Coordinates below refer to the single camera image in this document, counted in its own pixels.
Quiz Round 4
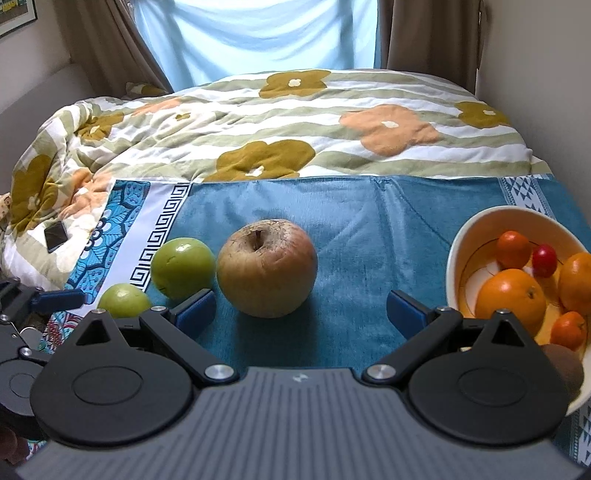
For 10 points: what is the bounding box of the teal tablecloth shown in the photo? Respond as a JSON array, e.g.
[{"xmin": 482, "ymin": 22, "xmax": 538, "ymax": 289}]
[{"xmin": 137, "ymin": 174, "xmax": 591, "ymax": 468}]

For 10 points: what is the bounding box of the light blue sheer curtain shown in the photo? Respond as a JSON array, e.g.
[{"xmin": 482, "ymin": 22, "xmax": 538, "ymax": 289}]
[{"xmin": 133, "ymin": 0, "xmax": 391, "ymax": 91}]

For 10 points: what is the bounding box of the large orange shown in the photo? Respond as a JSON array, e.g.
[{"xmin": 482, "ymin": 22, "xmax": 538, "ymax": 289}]
[
  {"xmin": 557, "ymin": 252, "xmax": 591, "ymax": 315},
  {"xmin": 475, "ymin": 268, "xmax": 547, "ymax": 343}
]

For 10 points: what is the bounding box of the brown curtain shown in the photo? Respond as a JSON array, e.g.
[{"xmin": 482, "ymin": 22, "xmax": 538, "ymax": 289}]
[
  {"xmin": 52, "ymin": 0, "xmax": 174, "ymax": 96},
  {"xmin": 385, "ymin": 0, "xmax": 491, "ymax": 96}
]

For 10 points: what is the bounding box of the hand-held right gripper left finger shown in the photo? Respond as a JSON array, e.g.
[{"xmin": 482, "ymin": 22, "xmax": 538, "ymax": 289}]
[{"xmin": 69, "ymin": 288, "xmax": 239, "ymax": 389}]

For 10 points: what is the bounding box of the framed wall picture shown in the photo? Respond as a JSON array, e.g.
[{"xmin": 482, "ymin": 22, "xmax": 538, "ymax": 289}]
[{"xmin": 0, "ymin": 0, "xmax": 39, "ymax": 38}]

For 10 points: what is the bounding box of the mandala printed cloth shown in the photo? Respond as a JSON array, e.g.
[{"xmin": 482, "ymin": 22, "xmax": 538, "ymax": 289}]
[{"xmin": 27, "ymin": 179, "xmax": 193, "ymax": 344}]

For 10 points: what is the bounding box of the black smartphone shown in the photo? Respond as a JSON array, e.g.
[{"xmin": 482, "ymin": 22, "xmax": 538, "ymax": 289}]
[{"xmin": 43, "ymin": 220, "xmax": 69, "ymax": 254}]

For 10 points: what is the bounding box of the wrinkled brownish apple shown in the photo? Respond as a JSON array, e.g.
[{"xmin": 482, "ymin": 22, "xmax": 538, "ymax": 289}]
[{"xmin": 216, "ymin": 219, "xmax": 319, "ymax": 319}]

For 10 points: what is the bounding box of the brown kiwi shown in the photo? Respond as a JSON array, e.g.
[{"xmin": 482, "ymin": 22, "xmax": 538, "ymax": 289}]
[{"xmin": 539, "ymin": 343, "xmax": 585, "ymax": 398}]

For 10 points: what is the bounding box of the small mandarin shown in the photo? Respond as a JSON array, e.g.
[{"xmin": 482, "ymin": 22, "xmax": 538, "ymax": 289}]
[
  {"xmin": 496, "ymin": 231, "xmax": 532, "ymax": 270},
  {"xmin": 550, "ymin": 311, "xmax": 587, "ymax": 351}
]

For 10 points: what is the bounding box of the green apple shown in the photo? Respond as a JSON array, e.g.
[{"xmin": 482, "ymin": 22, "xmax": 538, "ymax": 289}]
[
  {"xmin": 97, "ymin": 283, "xmax": 153, "ymax": 319},
  {"xmin": 151, "ymin": 237, "xmax": 217, "ymax": 304}
]

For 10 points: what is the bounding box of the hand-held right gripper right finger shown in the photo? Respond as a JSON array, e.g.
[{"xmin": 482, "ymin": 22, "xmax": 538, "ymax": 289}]
[{"xmin": 362, "ymin": 290, "xmax": 530, "ymax": 387}]

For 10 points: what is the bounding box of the cream bowl with bear print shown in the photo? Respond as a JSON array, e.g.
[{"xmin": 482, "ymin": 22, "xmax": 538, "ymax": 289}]
[{"xmin": 446, "ymin": 206, "xmax": 591, "ymax": 417}]

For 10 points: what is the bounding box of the grey upholstered bed side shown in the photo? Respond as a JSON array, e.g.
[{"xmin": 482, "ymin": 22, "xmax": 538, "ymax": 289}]
[{"xmin": 0, "ymin": 62, "xmax": 96, "ymax": 117}]

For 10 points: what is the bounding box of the floral striped blanket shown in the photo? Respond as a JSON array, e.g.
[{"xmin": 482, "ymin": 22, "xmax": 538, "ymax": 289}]
[{"xmin": 0, "ymin": 69, "xmax": 553, "ymax": 289}]

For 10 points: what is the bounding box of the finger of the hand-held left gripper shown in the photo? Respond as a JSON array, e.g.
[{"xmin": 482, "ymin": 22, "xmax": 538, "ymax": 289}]
[{"xmin": 0, "ymin": 279, "xmax": 86, "ymax": 320}]

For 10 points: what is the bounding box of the red cherry tomato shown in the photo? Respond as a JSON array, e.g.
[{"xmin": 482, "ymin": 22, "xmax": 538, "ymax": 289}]
[{"xmin": 531, "ymin": 244, "xmax": 558, "ymax": 279}]

